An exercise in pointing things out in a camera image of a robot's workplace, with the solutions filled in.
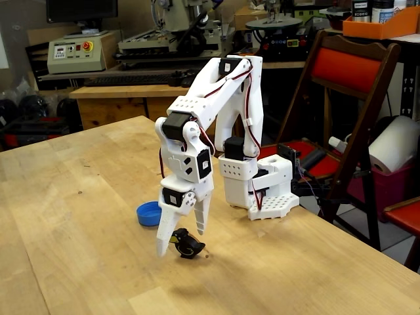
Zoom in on can with blue label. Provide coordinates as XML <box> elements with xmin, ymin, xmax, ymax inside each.
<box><xmin>372</xmin><ymin>0</ymin><xmax>394</xmax><ymax>24</ymax></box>

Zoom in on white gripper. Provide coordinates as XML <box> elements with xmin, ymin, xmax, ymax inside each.
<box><xmin>156</xmin><ymin>173</ymin><xmax>215</xmax><ymax>258</ymax></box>

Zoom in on black keyboard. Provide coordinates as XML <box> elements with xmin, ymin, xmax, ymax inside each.
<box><xmin>84</xmin><ymin>74</ymin><xmax>175</xmax><ymax>88</ymax></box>

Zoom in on wooden cabinet with sticker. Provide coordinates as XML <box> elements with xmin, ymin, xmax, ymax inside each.
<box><xmin>69</xmin><ymin>75</ymin><xmax>227</xmax><ymax>155</ymax></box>

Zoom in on pink plastic bin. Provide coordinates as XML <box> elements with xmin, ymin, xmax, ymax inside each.
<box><xmin>347</xmin><ymin>163</ymin><xmax>417</xmax><ymax>224</ymax></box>

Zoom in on black toy bird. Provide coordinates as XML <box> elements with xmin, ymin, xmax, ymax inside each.
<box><xmin>169</xmin><ymin>228</ymin><xmax>207</xmax><ymax>260</ymax></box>

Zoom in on black scroll saw green table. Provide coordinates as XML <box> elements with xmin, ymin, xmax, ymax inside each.
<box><xmin>245</xmin><ymin>16</ymin><xmax>312</xmax><ymax>63</ymax></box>

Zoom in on beige control box red button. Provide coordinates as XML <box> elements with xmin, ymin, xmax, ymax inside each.
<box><xmin>47</xmin><ymin>31</ymin><xmax>119</xmax><ymax>75</ymax></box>

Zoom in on brown cardboard box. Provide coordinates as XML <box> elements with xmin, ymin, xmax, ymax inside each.
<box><xmin>233</xmin><ymin>5</ymin><xmax>268</xmax><ymax>31</ymax></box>

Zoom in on white paper towel roll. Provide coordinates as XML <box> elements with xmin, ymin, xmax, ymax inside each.
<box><xmin>367</xmin><ymin>115</ymin><xmax>420</xmax><ymax>175</ymax></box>

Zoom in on red and black crate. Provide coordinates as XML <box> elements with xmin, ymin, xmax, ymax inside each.
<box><xmin>0</xmin><ymin>116</ymin><xmax>72</xmax><ymax>148</ymax></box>

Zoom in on red seat wooden chair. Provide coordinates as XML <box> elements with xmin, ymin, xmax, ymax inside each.
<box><xmin>383</xmin><ymin>196</ymin><xmax>420</xmax><ymax>273</ymax></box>

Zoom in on wooden folding chair red cushions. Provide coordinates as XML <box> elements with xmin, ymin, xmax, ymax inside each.
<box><xmin>259</xmin><ymin>29</ymin><xmax>402</xmax><ymax>252</ymax></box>

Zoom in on wooden workbench top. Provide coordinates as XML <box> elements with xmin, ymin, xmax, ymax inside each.
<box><xmin>263</xmin><ymin>58</ymin><xmax>308</xmax><ymax>70</ymax></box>

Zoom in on black controller board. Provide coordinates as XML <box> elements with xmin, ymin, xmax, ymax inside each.
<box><xmin>277</xmin><ymin>142</ymin><xmax>301</xmax><ymax>165</ymax></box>

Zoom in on black cylinder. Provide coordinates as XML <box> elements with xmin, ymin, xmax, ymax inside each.
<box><xmin>300</xmin><ymin>147</ymin><xmax>327</xmax><ymax>169</ymax></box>

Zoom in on grey milling machine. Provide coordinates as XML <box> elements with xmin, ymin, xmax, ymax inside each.
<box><xmin>114</xmin><ymin>0</ymin><xmax>237</xmax><ymax>70</ymax></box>

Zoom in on orange plastic tray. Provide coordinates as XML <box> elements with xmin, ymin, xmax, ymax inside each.
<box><xmin>342</xmin><ymin>5</ymin><xmax>420</xmax><ymax>41</ymax></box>

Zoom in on black computer mouse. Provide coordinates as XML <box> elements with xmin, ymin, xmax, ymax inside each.
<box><xmin>169</xmin><ymin>69</ymin><xmax>200</xmax><ymax>89</ymax></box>

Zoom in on silver can black lid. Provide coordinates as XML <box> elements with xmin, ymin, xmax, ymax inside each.
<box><xmin>351</xmin><ymin>0</ymin><xmax>373</xmax><ymax>23</ymax></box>

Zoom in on blue round box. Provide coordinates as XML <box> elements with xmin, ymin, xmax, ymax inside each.
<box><xmin>136</xmin><ymin>201</ymin><xmax>163</xmax><ymax>227</ymax></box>

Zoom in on black helmet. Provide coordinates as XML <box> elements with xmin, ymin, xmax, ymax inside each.
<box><xmin>18</xmin><ymin>94</ymin><xmax>50</xmax><ymax>119</ymax></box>
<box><xmin>55</xmin><ymin>96</ymin><xmax>78</xmax><ymax>119</ymax></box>
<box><xmin>0</xmin><ymin>98</ymin><xmax>19</xmax><ymax>129</ymax></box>

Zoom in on black computer monitor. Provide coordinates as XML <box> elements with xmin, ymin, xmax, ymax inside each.
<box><xmin>45</xmin><ymin>0</ymin><xmax>119</xmax><ymax>39</ymax></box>

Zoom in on white power plug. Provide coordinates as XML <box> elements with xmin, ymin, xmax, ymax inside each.
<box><xmin>328</xmin><ymin>136</ymin><xmax>348</xmax><ymax>154</ymax></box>

